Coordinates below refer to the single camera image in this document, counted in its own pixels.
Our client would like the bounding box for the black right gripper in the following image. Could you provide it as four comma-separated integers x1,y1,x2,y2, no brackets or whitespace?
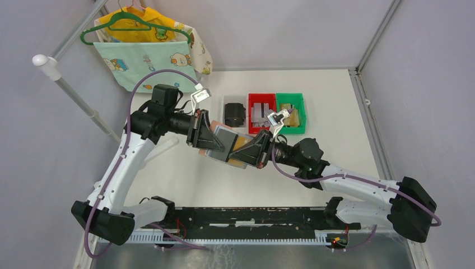
229,128,302,168

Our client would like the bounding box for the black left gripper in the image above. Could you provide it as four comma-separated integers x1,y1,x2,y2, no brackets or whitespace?
166,109,225,153

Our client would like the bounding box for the gold credit card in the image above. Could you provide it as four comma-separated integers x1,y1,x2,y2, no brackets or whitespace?
228,134,254,169

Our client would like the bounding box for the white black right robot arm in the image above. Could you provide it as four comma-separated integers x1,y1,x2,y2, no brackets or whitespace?
229,131,442,243

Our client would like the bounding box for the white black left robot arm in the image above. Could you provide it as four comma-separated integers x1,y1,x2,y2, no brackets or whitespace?
71,84,224,245

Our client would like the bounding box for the silver cards stack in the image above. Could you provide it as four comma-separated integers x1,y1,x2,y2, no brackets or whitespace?
251,103,270,127

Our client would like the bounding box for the gold cards stack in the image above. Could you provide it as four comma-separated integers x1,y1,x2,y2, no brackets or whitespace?
280,103,300,127

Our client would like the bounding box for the white plastic bin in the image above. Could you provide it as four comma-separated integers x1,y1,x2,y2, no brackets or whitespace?
222,95,247,128

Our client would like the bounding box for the red plastic bin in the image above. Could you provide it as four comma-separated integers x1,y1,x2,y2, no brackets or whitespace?
247,93,277,135

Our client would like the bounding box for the green plastic bin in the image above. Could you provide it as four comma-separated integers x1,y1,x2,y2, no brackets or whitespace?
276,93,307,135

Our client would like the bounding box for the mint cartoon print cloth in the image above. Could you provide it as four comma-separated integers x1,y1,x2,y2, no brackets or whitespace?
94,41,197,93

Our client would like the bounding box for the yellow child shirt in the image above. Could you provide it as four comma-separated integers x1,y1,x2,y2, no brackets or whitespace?
96,6,188,43

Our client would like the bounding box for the green clothes hanger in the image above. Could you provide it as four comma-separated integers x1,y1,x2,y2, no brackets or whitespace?
80,8,193,46

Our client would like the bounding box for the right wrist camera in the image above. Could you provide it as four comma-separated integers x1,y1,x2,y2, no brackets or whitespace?
267,109,291,138

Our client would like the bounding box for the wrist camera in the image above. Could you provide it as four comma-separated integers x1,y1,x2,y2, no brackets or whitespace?
267,109,291,138
190,89,211,112

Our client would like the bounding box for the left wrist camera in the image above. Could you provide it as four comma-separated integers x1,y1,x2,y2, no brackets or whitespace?
190,89,211,112

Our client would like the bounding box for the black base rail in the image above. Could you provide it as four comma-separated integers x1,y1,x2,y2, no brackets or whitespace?
159,207,361,239

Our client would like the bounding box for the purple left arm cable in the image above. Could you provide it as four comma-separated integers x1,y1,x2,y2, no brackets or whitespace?
83,69,203,259

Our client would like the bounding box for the white cable duct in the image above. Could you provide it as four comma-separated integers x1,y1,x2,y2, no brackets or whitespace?
132,230,348,247

